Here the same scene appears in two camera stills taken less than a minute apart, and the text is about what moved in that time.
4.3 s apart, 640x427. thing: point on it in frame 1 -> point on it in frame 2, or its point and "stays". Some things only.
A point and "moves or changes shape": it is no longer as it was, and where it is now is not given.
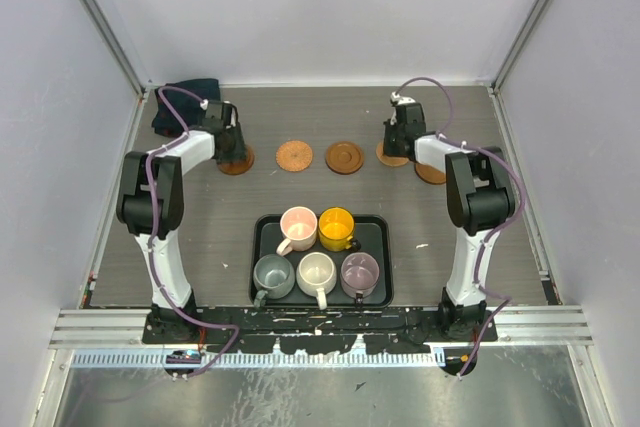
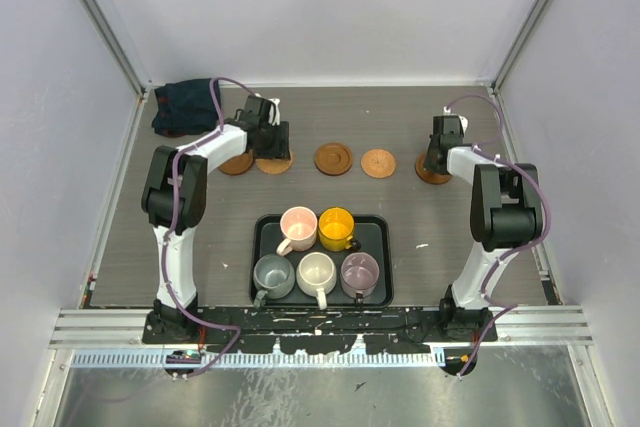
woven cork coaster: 387,159 moves or changes shape
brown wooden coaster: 238,168 stays
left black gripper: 238,152 -> 278,149
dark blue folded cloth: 189,109 stays
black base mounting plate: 319,329 stays
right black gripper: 388,128 -> 428,162
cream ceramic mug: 316,275 stays
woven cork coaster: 294,156 -> 274,165
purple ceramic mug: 359,275 stays
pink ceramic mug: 298,227 stays
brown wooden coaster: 344,157 moves or changes shape
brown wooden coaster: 429,174 stays
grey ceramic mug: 273,277 stays
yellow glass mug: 335,229 stays
